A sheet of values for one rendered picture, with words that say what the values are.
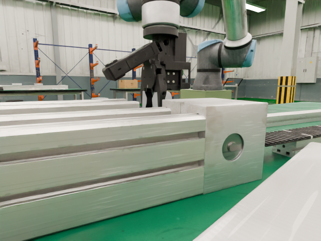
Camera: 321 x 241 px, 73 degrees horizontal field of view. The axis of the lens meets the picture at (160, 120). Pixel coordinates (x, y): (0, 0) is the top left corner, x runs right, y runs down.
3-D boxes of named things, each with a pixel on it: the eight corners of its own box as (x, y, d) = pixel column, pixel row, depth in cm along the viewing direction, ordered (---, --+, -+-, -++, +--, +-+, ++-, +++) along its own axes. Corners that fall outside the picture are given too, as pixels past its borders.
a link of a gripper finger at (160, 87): (169, 111, 40) (165, 65, 40) (162, 112, 40) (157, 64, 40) (158, 114, 44) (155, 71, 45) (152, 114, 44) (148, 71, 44)
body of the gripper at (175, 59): (190, 91, 44) (192, 29, 42) (152, 92, 41) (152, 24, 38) (172, 90, 51) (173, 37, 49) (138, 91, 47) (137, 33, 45)
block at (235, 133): (201, 151, 38) (203, 96, 36) (262, 179, 27) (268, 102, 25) (155, 158, 34) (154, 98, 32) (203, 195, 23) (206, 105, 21)
